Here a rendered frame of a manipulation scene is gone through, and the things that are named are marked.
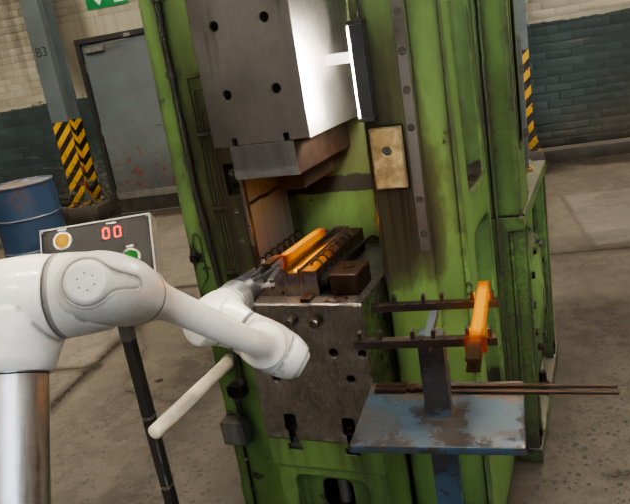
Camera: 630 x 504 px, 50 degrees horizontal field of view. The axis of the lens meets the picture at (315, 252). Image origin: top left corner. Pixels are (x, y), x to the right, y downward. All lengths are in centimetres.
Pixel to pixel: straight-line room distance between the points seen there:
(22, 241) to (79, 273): 539
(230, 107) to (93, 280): 101
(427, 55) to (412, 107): 14
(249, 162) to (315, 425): 80
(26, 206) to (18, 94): 321
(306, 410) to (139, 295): 112
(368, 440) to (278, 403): 51
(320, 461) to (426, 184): 90
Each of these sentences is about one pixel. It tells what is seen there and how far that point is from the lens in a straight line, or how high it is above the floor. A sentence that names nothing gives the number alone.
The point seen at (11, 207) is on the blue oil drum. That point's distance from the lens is 633.
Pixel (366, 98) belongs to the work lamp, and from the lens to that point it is 185.
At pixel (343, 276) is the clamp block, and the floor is 97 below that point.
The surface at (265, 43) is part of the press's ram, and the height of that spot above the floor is 162.
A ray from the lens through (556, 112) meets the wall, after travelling 780.
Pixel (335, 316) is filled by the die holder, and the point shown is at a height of 88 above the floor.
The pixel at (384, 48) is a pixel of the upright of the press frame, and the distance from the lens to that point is 187.
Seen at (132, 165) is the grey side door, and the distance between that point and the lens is 873.
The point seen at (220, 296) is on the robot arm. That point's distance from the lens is 157.
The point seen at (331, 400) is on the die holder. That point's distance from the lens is 201.
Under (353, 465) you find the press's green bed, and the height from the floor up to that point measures 39.
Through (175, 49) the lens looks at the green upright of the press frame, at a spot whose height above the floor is 165.
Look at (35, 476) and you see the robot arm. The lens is 108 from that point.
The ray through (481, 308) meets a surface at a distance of 160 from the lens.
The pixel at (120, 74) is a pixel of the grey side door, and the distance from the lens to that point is 862.
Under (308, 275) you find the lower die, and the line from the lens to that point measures 193.
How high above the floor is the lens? 158
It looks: 16 degrees down
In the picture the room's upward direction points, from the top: 10 degrees counter-clockwise
